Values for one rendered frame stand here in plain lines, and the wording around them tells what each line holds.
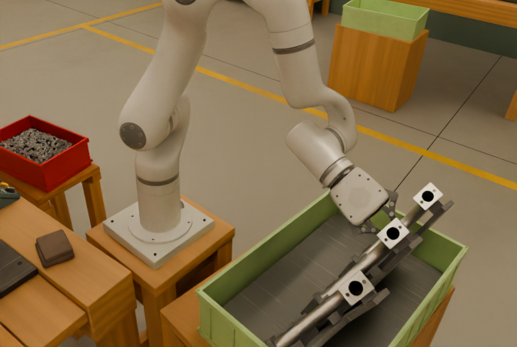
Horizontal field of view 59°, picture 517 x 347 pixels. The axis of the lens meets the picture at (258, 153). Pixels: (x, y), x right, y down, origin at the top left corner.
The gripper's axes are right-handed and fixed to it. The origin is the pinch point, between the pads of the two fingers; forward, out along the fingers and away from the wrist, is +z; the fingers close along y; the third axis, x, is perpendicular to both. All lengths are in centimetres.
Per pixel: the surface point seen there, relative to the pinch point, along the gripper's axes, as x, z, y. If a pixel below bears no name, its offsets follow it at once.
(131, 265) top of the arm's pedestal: 8, -40, -59
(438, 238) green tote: 37.2, 6.4, 7.6
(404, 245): 2.8, 3.7, -0.1
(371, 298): -9.1, 7.5, -11.3
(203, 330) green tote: 7, -13, -51
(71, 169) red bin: 27, -91, -69
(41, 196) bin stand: 19, -86, -79
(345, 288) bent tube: -14.9, 3.4, -12.9
